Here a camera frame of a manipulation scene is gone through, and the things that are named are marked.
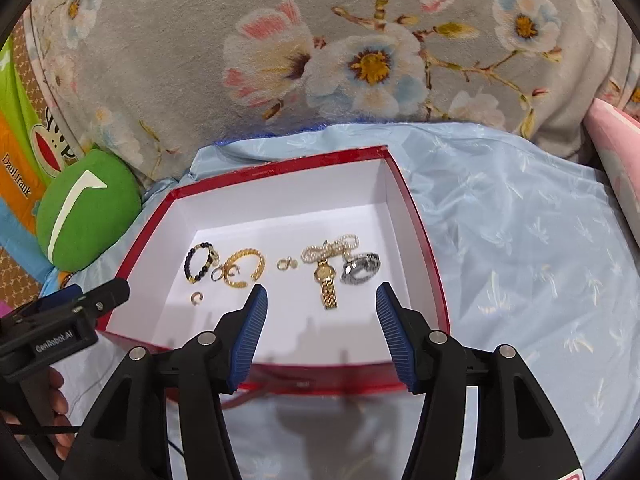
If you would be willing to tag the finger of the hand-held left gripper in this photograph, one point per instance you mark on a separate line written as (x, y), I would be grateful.
(107, 297)
(60, 296)

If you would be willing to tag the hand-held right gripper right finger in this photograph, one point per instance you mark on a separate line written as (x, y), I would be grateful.
(392, 330)

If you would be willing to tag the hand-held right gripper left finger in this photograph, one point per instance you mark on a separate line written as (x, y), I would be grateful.
(247, 340)

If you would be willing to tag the silver metal watch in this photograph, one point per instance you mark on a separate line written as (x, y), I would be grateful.
(357, 268)

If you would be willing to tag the gold earring with white stone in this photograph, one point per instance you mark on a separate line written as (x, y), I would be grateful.
(286, 264)

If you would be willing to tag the gold metal watch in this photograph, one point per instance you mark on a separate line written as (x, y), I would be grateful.
(325, 273)

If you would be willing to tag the red jewelry box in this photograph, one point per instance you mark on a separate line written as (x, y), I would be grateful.
(300, 220)

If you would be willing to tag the person's left hand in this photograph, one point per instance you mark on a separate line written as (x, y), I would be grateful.
(60, 400)

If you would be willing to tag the green plush pillow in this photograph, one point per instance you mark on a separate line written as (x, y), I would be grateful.
(90, 210)

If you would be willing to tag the colourful printed cloth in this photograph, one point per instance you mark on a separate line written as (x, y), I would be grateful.
(20, 175)

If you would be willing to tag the light blue bed sheet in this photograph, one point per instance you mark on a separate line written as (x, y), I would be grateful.
(525, 260)

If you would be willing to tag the grey floral blanket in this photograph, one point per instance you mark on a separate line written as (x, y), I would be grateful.
(175, 60)

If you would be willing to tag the pink cartoon pillow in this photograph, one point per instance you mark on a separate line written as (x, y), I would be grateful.
(617, 150)

